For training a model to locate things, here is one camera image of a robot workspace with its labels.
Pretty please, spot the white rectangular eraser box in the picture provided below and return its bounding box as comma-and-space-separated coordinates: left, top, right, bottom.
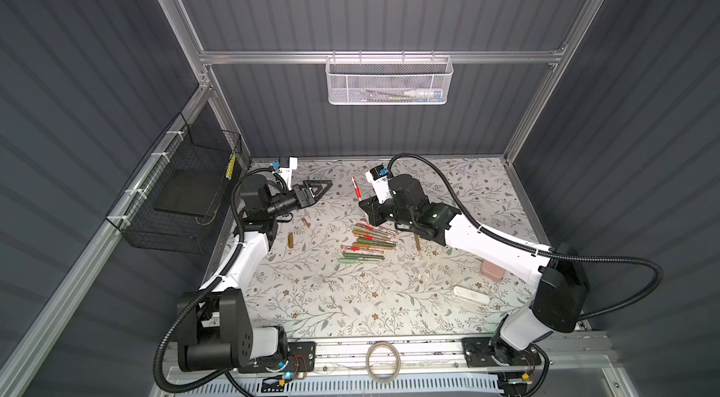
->
452, 286, 491, 306

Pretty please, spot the pink pencil case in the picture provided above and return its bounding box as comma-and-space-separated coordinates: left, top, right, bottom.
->
481, 260, 506, 282

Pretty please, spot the roll of clear tape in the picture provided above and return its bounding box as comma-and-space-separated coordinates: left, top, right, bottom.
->
365, 341, 402, 385

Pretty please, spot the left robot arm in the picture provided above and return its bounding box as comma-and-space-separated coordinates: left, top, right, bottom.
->
152, 166, 333, 394

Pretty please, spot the floral table mat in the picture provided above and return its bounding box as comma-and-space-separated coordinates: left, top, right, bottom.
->
190, 157, 586, 339

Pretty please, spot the white wire mesh basket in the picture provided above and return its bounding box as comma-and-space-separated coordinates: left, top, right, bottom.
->
324, 56, 454, 106

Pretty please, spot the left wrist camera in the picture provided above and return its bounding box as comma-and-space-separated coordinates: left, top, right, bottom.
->
272, 157, 298, 190

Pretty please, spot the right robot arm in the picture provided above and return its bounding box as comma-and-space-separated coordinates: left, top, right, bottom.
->
359, 156, 664, 364

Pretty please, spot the black wire basket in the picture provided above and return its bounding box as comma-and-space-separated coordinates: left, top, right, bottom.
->
106, 117, 243, 255

